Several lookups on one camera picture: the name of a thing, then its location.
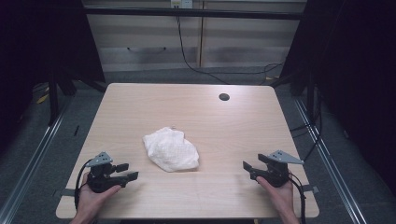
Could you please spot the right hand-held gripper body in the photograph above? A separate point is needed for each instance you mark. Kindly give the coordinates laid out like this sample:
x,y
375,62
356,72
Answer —
x,y
277,174

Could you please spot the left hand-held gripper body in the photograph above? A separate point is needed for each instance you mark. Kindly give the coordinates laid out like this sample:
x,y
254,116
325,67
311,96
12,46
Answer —
x,y
101,182

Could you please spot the white muslin cloth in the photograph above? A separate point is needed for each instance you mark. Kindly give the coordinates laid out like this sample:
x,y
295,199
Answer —
x,y
171,149

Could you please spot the person's left hand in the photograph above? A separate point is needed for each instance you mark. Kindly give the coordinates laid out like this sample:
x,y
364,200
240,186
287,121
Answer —
x,y
91,202

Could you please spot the person's right hand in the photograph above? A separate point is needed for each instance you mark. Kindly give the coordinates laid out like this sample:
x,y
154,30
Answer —
x,y
283,197

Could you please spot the small black floor item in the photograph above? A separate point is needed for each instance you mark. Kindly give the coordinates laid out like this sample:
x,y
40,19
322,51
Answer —
x,y
76,130

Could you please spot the dark round table grommet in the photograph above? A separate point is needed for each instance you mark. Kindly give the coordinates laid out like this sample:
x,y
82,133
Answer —
x,y
224,96

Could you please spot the black stand leg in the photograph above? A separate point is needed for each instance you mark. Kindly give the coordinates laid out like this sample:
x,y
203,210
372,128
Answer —
x,y
53,102

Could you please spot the yellow floor tape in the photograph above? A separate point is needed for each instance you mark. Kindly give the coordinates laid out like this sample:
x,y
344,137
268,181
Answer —
x,y
42,98

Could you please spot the black curtain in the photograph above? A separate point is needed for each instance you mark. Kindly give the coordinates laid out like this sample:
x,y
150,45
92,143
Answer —
x,y
40,46
358,77

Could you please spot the black horizontal bar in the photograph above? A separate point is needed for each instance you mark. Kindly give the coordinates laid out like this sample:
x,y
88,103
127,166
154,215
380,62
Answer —
x,y
193,13

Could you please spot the white power socket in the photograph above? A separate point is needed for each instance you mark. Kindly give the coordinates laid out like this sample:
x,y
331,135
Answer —
x,y
181,3

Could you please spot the grey table edge bracket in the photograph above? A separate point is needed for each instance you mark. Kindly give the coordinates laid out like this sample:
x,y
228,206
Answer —
x,y
311,188
68,192

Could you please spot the metal floor rail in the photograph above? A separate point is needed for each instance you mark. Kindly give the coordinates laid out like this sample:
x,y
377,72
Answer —
x,y
34,161
330,161

